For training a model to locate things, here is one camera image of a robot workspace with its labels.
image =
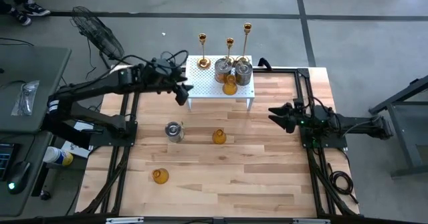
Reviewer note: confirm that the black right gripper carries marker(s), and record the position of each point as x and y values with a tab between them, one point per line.
299	117

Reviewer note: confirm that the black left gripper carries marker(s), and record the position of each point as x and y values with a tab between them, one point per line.
165	77

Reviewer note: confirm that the medium gold candlestick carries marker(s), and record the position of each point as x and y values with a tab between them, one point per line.
204	63

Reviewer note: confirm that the candle tin pale green label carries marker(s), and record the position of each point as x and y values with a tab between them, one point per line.
174	132

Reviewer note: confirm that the candle tin orange label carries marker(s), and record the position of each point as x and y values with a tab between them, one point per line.
223	71

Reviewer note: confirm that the amber ribbed glass candle holder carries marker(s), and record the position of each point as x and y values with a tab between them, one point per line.
160	176
219	137
230	87

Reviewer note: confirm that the silver candle tin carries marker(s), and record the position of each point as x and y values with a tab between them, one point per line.
243	73

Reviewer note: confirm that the short gold candlestick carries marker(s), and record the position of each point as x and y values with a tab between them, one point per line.
229	42

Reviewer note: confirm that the tall gold candlestick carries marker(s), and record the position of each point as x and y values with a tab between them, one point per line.
247	26

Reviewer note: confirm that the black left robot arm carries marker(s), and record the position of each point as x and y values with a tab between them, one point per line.
100	83

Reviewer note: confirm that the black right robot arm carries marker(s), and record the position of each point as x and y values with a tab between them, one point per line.
354	123

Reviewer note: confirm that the white perforated shelf riser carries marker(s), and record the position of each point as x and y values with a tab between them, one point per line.
207	87

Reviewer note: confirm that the black clamp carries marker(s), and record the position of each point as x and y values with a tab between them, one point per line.
264	62

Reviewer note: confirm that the black floor fan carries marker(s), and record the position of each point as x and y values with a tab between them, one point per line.
97	33

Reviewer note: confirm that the white paper sheet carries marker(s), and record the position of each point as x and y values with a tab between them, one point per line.
82	126
75	148

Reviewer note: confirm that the black support beam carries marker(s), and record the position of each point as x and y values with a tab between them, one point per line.
67	133

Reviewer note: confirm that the white bottle yellow label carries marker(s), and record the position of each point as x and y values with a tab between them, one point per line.
57	155

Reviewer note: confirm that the grey desk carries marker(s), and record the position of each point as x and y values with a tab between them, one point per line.
10	207
30	67

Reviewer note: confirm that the clear plastic bag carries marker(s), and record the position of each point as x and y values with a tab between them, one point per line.
26	97

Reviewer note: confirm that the person's shoe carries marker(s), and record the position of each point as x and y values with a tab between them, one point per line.
20	17
37	10

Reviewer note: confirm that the black round knob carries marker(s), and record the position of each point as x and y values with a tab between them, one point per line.
45	195

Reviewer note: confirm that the black computer mouse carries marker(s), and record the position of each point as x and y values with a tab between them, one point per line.
18	178

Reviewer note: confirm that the laptop screen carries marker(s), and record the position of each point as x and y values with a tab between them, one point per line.
5	158

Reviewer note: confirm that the black aluminium rig frame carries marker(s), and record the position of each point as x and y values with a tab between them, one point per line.
303	83

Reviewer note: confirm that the silver bracket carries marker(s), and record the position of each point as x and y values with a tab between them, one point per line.
311	221
124	221

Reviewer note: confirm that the grey metal table frame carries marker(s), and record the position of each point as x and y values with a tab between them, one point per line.
403	133

